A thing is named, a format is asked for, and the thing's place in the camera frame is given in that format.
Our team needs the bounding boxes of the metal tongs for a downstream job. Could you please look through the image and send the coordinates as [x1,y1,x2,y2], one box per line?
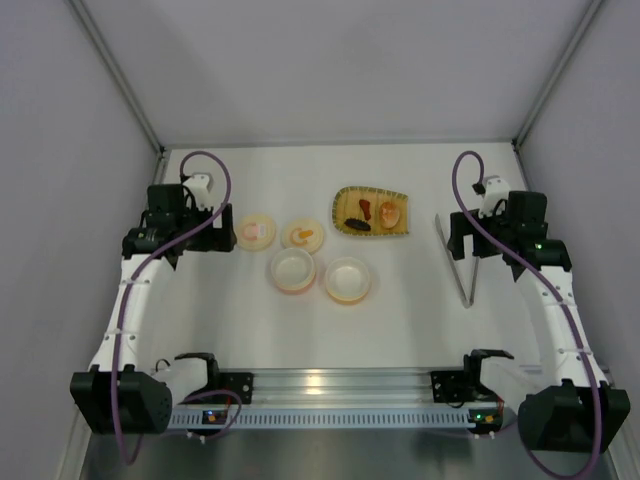
[434,214,479,309]

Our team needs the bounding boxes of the sesame bun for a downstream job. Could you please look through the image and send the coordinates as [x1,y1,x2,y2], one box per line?
[378,201,401,229]

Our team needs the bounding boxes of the black seaweed piece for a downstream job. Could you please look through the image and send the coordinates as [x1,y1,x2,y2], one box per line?
[344,218,371,232]

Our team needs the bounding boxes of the red sausage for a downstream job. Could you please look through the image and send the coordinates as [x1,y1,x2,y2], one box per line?
[359,199,372,222]

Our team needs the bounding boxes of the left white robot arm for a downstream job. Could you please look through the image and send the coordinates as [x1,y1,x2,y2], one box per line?
[70,183,236,435]

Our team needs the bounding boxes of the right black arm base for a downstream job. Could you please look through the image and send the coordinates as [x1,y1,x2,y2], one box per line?
[430,349,514,408]

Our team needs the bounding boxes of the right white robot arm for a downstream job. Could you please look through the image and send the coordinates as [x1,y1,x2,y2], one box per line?
[447,180,631,452]

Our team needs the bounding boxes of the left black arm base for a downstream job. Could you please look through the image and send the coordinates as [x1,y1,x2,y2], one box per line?
[172,352,254,405]

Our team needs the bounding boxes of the pink lunch box bowl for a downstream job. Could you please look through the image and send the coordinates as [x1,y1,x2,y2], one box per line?
[270,248,317,294]

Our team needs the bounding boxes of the orange lunch box bowl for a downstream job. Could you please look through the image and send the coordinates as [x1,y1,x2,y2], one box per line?
[324,257,371,305]

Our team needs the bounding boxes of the bamboo woven tray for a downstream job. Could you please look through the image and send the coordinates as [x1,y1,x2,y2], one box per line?
[331,186,409,237]

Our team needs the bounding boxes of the cream lid pink handle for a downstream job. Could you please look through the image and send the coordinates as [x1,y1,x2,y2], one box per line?
[235,213,276,251]

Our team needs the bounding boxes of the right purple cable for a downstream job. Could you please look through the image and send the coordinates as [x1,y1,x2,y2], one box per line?
[451,151,602,475]

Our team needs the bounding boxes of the purple cable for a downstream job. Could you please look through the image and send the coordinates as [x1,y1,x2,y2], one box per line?
[110,149,242,466]
[451,151,602,475]

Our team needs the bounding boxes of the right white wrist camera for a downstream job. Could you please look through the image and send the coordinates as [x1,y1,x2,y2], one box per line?
[472,176,511,219]

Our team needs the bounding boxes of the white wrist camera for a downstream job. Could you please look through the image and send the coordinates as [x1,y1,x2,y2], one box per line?
[472,176,511,219]
[182,173,214,211]

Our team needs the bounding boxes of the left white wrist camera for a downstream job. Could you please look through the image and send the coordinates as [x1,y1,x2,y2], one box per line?
[182,173,214,211]

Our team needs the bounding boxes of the cream lid orange handle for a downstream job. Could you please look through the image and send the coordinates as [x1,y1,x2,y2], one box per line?
[281,217,324,254]

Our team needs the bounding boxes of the aluminium mounting rail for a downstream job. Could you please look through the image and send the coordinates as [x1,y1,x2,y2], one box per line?
[223,367,446,408]

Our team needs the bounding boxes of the slotted cable duct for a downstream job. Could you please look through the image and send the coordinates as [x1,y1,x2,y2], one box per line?
[168,408,475,431]

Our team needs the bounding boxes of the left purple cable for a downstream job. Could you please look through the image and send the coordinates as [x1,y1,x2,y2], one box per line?
[110,149,242,466]

